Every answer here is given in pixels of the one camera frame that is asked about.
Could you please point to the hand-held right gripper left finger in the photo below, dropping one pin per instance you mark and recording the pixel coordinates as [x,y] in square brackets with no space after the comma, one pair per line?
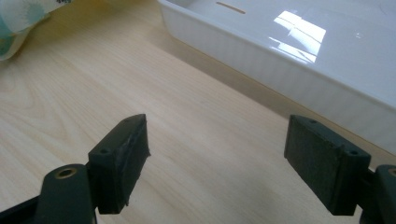
[116,168]

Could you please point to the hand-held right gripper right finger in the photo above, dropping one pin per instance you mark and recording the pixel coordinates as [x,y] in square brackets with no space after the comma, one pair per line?
[323,165]

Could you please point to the white plastic tray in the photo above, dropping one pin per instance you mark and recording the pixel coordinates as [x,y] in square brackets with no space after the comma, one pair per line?
[342,71]

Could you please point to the patterned yellow and teal bag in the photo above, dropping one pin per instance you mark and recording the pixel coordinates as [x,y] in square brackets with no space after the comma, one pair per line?
[18,21]

